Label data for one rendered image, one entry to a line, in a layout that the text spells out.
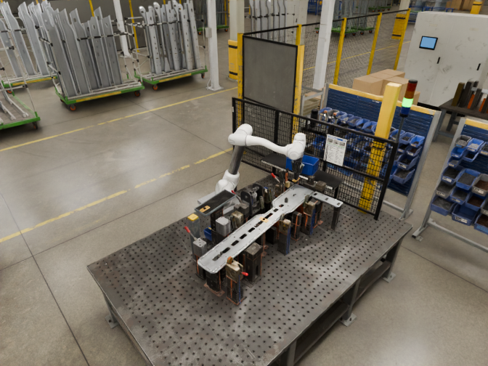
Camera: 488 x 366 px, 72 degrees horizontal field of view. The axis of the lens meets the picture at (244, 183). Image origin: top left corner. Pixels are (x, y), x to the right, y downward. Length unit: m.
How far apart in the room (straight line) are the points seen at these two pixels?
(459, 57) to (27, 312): 8.66
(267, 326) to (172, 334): 0.66
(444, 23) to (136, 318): 8.12
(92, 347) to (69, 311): 0.52
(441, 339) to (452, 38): 6.60
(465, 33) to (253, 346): 7.69
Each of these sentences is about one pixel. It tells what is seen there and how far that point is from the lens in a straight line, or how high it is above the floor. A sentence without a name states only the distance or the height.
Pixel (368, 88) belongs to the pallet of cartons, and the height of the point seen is 0.95.
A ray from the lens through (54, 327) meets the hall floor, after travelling 3.81.
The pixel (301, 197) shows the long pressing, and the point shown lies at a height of 1.00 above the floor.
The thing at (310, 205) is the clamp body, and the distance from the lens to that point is 3.02.
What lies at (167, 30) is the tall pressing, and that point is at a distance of 10.55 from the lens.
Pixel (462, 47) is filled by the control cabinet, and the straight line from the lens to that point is 8.82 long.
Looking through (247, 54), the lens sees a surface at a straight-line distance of 5.37.
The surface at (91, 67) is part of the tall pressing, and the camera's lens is 9.30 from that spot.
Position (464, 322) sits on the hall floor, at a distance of 3.98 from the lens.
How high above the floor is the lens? 2.80
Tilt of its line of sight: 33 degrees down
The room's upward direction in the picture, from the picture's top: straight up
